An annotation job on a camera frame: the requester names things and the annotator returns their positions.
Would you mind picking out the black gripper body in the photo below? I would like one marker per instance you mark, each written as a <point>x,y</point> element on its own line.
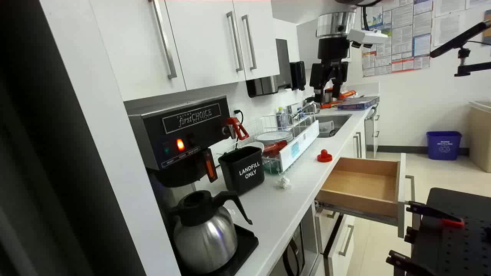
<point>331,55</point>

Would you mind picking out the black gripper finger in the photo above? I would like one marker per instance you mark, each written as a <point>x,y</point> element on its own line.
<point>336,90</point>
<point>319,92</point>

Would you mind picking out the open wooden drawer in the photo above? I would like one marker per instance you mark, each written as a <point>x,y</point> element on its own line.
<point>362,188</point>

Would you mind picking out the white kitchen counter unit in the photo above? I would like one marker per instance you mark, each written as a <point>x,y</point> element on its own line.
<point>285,204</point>

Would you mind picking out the orange object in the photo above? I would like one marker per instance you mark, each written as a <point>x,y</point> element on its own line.
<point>348,93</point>

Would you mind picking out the chrome faucet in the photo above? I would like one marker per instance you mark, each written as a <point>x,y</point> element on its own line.
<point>308,107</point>

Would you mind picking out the blue flat tray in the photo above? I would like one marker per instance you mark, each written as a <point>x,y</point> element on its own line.
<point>357,102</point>

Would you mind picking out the black soap dispenser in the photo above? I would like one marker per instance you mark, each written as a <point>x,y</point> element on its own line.
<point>297,75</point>

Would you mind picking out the steel sink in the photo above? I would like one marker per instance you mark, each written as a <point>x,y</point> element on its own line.
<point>331,124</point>

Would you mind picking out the small bottle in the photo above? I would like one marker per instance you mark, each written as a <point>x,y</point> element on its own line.
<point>281,118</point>

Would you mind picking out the small red lid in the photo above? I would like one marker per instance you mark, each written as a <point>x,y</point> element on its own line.
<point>324,156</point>

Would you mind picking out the clear plate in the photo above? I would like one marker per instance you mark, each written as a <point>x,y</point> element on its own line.
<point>271,136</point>

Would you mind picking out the red item in box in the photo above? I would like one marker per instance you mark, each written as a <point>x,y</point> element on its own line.
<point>276,147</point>

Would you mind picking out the paper notice board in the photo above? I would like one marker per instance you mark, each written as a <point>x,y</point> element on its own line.
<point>408,30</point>

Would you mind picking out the red lever tap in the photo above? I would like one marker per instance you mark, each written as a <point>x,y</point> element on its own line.
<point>236,129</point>

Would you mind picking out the crumpled white paper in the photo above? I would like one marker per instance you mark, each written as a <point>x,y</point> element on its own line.
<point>284,182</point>

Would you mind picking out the black landfill only bin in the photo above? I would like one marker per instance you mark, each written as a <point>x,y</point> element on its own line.
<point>242,170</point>

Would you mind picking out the blue recycling bin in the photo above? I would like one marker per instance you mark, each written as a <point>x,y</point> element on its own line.
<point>443,145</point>

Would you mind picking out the beige trash can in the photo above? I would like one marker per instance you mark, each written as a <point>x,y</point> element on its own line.
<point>480,135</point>

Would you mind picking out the black coffee maker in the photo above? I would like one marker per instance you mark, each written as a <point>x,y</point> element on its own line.
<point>173,138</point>

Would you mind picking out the built-in black appliance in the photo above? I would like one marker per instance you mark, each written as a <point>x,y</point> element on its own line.
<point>293,253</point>

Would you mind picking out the steel coffee carafe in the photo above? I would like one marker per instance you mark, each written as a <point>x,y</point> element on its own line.
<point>204,239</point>

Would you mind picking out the black perforated table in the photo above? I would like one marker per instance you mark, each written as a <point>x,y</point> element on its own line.
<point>460,247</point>

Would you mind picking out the tall white side panel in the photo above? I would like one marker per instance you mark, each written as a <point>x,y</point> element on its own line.
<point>101,153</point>

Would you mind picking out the tall black appliance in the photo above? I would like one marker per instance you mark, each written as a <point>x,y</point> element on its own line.
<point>40,153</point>

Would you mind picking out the silver wrist camera bar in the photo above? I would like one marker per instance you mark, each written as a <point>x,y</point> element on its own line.
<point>368,37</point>

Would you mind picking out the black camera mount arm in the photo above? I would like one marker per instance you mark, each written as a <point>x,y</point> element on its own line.
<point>463,69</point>

